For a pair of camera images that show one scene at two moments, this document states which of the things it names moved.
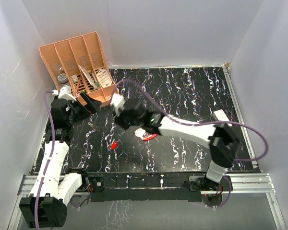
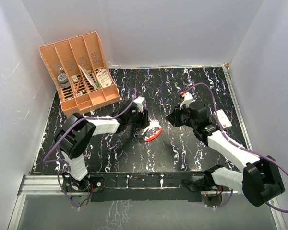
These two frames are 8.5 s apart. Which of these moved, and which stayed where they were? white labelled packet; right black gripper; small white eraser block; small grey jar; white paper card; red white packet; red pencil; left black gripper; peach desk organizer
Moved: left black gripper; red white packet; right black gripper
Stayed: small white eraser block; peach desk organizer; red pencil; white paper card; small grey jar; white labelled packet
